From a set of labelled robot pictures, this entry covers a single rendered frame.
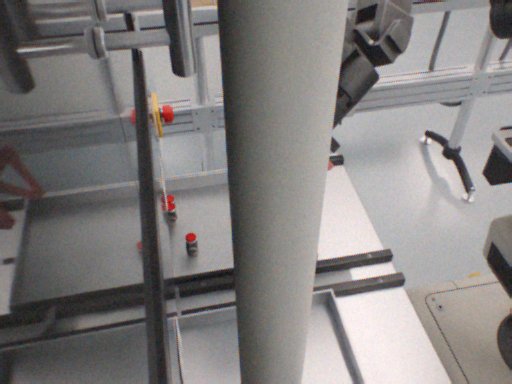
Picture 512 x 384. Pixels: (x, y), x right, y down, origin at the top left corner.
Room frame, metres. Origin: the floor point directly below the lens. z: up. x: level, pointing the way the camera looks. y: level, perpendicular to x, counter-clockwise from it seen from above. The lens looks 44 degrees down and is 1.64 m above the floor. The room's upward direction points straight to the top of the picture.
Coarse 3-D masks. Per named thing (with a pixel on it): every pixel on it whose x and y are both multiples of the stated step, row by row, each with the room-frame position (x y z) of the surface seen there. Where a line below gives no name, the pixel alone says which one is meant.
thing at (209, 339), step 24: (216, 312) 0.46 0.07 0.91; (312, 312) 0.48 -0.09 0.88; (336, 312) 0.47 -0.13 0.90; (192, 336) 0.44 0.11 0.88; (216, 336) 0.44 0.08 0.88; (312, 336) 0.44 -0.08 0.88; (336, 336) 0.44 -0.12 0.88; (192, 360) 0.39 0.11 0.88; (216, 360) 0.39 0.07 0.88; (312, 360) 0.39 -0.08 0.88; (336, 360) 0.39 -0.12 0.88
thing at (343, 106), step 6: (342, 96) 0.56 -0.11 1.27; (336, 102) 0.55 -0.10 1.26; (342, 102) 0.55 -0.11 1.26; (348, 102) 0.57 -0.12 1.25; (336, 108) 0.55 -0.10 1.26; (342, 108) 0.55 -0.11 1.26; (348, 108) 0.56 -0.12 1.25; (336, 114) 0.55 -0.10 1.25; (342, 114) 0.55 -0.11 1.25; (336, 120) 0.55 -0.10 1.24; (336, 144) 0.51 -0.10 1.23; (330, 150) 0.51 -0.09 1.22; (336, 150) 0.51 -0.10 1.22
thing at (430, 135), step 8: (432, 136) 2.00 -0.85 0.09; (440, 136) 1.96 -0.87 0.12; (440, 144) 1.92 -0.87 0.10; (448, 152) 1.83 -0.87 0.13; (456, 152) 1.82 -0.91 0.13; (456, 160) 1.78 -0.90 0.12; (464, 168) 1.74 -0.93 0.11; (464, 176) 1.70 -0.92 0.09; (464, 184) 1.67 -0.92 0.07; (472, 184) 1.66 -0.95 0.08; (472, 192) 1.65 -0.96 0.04; (464, 200) 1.63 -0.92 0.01; (472, 200) 1.63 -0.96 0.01
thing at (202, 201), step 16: (192, 176) 0.80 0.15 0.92; (208, 176) 0.80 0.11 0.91; (224, 176) 0.81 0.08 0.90; (176, 192) 0.78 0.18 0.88; (192, 192) 0.78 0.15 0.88; (208, 192) 0.78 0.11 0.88; (224, 192) 0.78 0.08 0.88; (176, 208) 0.73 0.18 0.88; (192, 208) 0.73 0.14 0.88; (208, 208) 0.73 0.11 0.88; (224, 208) 0.73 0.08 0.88; (176, 224) 0.69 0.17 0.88; (192, 224) 0.69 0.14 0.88; (208, 224) 0.69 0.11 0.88; (224, 224) 0.69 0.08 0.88; (176, 240) 0.64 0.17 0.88; (208, 240) 0.64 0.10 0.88; (224, 240) 0.64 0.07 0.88; (176, 256) 0.60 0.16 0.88; (192, 256) 0.60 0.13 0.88; (208, 256) 0.60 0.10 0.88; (224, 256) 0.60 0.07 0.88; (176, 272) 0.57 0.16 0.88; (192, 272) 0.54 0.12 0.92; (208, 272) 0.54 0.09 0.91; (224, 272) 0.55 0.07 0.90; (176, 288) 0.53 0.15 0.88
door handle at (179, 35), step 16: (176, 0) 0.34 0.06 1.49; (176, 16) 0.34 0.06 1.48; (192, 16) 0.35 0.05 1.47; (96, 32) 0.33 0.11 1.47; (128, 32) 0.34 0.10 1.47; (144, 32) 0.34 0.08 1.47; (160, 32) 0.34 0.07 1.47; (176, 32) 0.34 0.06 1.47; (192, 32) 0.34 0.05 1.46; (96, 48) 0.32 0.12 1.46; (112, 48) 0.33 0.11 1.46; (128, 48) 0.33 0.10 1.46; (176, 48) 0.34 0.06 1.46; (192, 48) 0.34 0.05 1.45; (176, 64) 0.34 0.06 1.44; (192, 64) 0.34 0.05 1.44
